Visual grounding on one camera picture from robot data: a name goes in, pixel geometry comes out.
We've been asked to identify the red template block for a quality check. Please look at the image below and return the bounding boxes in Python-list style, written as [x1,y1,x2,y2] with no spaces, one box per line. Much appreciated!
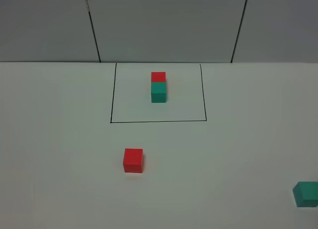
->
[151,72,166,82]

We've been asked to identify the green template block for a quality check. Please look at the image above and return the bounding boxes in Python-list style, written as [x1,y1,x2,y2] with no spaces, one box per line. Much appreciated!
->
[151,82,167,103]

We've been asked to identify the white template sheet black outline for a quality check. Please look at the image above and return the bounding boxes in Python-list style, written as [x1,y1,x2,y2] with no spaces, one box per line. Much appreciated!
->
[111,63,206,123]

